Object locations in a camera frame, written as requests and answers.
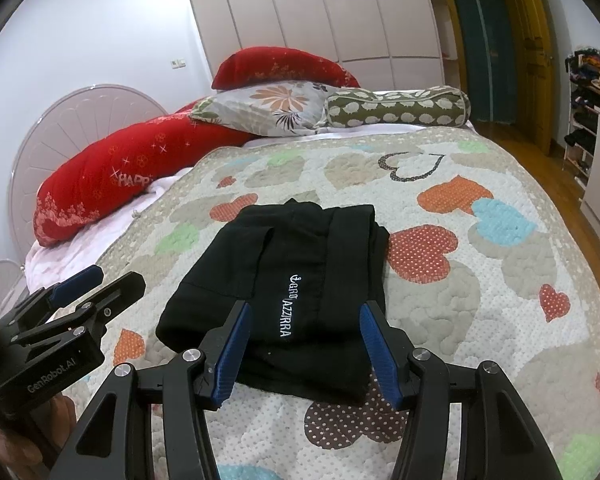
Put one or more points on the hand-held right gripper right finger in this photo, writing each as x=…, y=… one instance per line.
x=380, y=355

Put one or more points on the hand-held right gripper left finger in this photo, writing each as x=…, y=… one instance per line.
x=230, y=355

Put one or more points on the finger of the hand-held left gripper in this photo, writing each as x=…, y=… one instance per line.
x=110, y=295
x=75, y=280

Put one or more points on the black pants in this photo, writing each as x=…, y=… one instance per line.
x=290, y=250

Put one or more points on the person's left hand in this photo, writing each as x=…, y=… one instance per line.
x=57, y=422

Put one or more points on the white bed sheet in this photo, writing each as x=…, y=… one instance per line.
x=55, y=265

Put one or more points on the long red pillow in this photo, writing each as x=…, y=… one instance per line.
x=105, y=180

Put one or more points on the heart pattern quilt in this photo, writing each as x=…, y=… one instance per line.
x=480, y=270

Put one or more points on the white round headboard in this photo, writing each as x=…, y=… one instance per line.
x=70, y=130

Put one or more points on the floral pillow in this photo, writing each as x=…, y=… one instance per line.
x=265, y=107

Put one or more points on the green sheep pattern bolster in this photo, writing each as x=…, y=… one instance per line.
x=400, y=105

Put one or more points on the short red pillow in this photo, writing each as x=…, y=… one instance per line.
x=280, y=67

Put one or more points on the teal curtain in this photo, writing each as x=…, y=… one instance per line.
x=480, y=50

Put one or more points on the cluttered shelf rack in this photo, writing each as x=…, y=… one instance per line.
x=587, y=100

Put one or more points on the yellow wooden door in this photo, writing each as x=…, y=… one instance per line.
x=527, y=60

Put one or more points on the white wardrobe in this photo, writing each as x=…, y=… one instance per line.
x=330, y=15

